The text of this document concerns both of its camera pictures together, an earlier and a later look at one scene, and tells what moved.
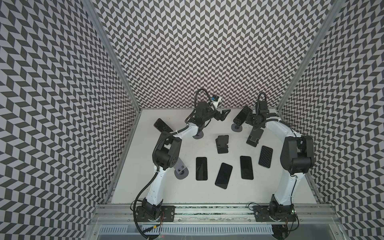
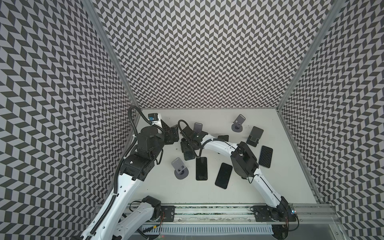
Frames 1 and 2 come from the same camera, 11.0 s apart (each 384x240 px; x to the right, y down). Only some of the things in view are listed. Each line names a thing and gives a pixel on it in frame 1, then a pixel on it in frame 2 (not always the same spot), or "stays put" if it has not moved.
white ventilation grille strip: [187, 230] stays put
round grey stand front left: [181, 171] stays put
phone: [224, 175] stays put
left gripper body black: [217, 114] to [168, 139]
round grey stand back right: [236, 128] stays put
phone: [242, 116] to [189, 155]
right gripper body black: [250, 119] to [186, 144]
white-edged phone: [201, 168] stays put
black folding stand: [253, 139] stays put
